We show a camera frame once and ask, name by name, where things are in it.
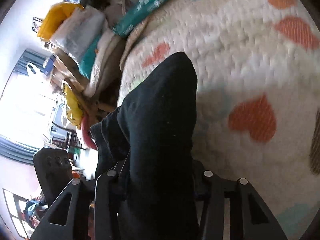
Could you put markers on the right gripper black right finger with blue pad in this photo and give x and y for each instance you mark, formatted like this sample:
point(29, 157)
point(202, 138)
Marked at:
point(250, 217)

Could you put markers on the black pants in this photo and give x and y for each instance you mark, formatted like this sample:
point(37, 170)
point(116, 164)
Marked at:
point(153, 127)

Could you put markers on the dark wooden chair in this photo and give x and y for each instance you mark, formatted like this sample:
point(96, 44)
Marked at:
point(61, 137)

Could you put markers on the pink cloth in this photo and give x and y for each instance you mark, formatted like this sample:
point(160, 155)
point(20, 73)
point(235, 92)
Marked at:
point(86, 136)

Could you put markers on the yellow plastic bag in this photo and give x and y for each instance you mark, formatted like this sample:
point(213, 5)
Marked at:
point(74, 110)

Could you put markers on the wooden stool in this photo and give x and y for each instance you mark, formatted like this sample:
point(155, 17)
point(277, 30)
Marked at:
point(100, 106)

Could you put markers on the teal folded cloth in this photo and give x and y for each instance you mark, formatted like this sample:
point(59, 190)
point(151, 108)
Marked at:
point(87, 61)

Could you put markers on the beige folded blanket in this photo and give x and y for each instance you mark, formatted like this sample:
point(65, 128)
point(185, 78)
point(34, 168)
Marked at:
point(106, 65)

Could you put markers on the grey folded cloth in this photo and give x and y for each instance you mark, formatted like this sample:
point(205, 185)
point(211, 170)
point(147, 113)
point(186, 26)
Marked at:
point(76, 34)

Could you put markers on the quilted heart pattern bedspread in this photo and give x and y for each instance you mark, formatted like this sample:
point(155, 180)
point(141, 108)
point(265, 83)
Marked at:
point(257, 64)

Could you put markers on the green paper ream package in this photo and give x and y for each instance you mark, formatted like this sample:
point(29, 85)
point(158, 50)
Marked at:
point(139, 12)

